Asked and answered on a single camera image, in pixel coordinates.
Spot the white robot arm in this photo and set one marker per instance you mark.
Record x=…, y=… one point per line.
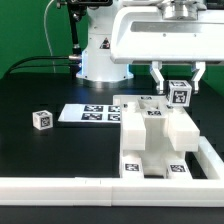
x=98, y=66

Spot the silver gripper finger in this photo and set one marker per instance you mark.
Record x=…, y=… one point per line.
x=198, y=69
x=155, y=71

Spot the white L-shaped fence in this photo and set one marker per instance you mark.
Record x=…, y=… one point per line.
x=207, y=192

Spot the white chair seat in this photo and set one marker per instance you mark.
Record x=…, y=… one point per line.
x=145, y=132

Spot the white tag base sheet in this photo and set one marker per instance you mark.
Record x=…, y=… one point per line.
x=90, y=113

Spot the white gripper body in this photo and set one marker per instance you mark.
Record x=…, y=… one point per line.
x=140, y=35

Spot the white cube nut front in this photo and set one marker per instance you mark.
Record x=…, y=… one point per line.
x=179, y=93

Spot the white long chair back bar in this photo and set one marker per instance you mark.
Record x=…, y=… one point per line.
x=182, y=130

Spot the white cube nut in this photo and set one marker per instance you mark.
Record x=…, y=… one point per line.
x=179, y=93
x=42, y=119

